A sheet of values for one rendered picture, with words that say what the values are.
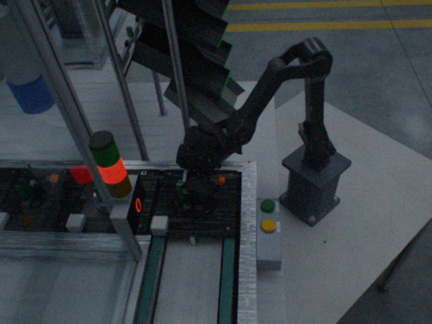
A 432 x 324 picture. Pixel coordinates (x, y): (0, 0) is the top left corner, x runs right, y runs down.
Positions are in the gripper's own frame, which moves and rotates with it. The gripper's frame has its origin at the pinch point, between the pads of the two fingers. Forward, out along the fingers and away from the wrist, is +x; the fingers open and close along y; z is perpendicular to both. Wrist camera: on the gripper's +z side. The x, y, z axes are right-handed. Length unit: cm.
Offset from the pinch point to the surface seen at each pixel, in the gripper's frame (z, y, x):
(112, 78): 23, -79, 49
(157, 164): 2.8, -15.0, 18.5
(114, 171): 24.6, 21.0, -13.5
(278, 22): -104, -290, 53
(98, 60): 32, -86, 49
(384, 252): -57, 10, -20
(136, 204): 15.1, 19.4, -4.6
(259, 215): -22.9, 4.6, -3.8
